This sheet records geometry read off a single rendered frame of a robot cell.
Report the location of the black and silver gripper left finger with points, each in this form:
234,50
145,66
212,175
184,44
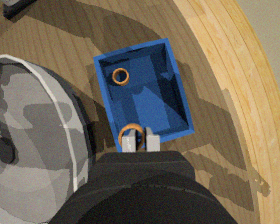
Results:
128,142

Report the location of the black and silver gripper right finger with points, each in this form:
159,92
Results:
152,141

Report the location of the blue crate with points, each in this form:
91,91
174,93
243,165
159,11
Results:
154,96

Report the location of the bronze bushing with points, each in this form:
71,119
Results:
134,126
118,71

